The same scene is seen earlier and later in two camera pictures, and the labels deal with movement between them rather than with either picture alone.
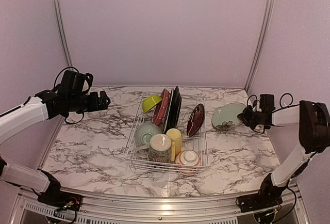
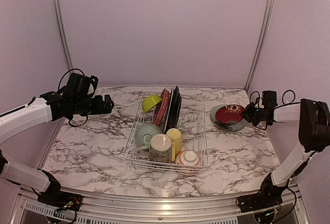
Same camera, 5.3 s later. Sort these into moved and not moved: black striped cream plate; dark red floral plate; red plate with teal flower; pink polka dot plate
Moved: dark red floral plate
Not moved: black striped cream plate; red plate with teal flower; pink polka dot plate
